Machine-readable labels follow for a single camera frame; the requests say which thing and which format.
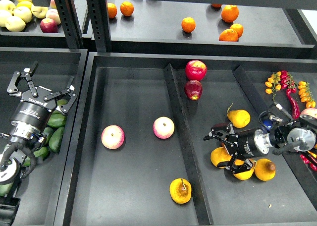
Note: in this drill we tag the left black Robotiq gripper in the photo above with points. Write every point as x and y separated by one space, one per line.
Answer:
38 103

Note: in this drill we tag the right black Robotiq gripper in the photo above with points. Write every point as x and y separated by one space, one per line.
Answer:
239 145

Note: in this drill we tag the yellow pear with stem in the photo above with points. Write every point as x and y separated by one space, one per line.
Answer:
180 191

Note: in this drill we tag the dark green avocado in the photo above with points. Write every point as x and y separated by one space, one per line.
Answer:
5 189

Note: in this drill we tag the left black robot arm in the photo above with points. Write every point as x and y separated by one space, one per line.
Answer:
22 142

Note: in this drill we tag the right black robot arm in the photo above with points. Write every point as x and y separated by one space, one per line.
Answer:
275 134

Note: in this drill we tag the yellow pear left pile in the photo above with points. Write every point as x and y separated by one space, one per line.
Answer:
218 155

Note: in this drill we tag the yellow pear pile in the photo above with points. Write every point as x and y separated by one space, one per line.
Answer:
218 155
247 174

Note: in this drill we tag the green avocado top right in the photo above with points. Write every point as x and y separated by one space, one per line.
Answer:
62 102

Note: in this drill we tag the yellow pear upper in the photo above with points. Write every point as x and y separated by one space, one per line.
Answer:
239 118

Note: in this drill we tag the yellow pear middle pile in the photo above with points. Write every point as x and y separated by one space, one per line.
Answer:
247 174

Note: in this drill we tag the green avocado centre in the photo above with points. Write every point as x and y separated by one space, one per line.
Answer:
48 131

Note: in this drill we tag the yellow pear brown end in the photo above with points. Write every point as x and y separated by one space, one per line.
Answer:
265 169

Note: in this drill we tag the green avocado right column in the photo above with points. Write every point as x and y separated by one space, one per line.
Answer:
56 140

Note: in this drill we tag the green avocado lower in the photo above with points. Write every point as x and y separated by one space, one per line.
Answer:
40 155

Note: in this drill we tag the red chili pepper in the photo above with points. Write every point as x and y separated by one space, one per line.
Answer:
294 105

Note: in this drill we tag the dark red apple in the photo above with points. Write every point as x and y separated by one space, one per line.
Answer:
193 89

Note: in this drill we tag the red apple upper shelf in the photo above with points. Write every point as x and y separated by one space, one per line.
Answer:
48 25

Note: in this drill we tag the mixed cherry tomatoes lower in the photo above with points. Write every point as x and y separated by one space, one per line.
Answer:
310 159

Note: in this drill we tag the pink apple centre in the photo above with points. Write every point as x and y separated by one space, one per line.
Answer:
163 127

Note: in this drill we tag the pink apple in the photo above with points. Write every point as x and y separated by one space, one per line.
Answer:
112 137
163 127

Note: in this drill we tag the pale yellow apple front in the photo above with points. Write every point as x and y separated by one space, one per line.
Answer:
15 24

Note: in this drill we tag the pale yellow apple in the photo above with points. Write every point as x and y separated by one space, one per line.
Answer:
24 13
15 24

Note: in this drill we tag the cherry tomato vine left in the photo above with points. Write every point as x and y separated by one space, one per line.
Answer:
281 80

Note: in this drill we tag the pink apple right edge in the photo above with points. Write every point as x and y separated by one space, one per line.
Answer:
310 111

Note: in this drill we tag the pink apple left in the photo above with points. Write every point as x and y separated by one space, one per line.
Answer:
112 137

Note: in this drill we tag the pale yellow apple stem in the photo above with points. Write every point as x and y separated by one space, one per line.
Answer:
39 11

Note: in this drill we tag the yellow cherry tomato vine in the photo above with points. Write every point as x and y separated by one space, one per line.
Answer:
306 95

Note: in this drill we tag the peach pink apple shelf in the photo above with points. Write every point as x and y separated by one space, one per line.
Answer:
54 15

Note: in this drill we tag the bright red apple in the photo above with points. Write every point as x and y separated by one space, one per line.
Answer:
195 70

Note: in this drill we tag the pale yellow apple middle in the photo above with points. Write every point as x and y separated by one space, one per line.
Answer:
24 13

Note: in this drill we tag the orange fruit front right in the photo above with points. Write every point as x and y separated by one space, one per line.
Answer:
229 35

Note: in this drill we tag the orange fruit far left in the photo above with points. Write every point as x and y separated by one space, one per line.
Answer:
112 10

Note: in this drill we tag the orange fruit right small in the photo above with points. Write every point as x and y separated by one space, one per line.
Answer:
238 28

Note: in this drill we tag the orange fruit centre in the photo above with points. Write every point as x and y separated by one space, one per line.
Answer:
188 24

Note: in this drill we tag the large orange fruit top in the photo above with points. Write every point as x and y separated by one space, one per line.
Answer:
230 13

